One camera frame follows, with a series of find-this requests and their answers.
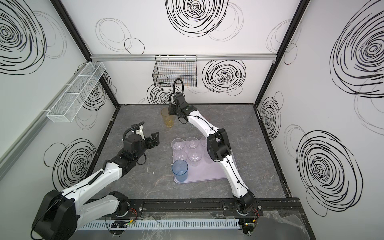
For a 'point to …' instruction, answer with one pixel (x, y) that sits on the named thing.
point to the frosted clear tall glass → (207, 158)
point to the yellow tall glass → (169, 119)
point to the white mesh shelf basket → (64, 109)
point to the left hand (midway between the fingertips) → (154, 134)
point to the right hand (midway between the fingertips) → (171, 107)
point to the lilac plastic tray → (204, 172)
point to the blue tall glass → (180, 169)
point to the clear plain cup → (194, 158)
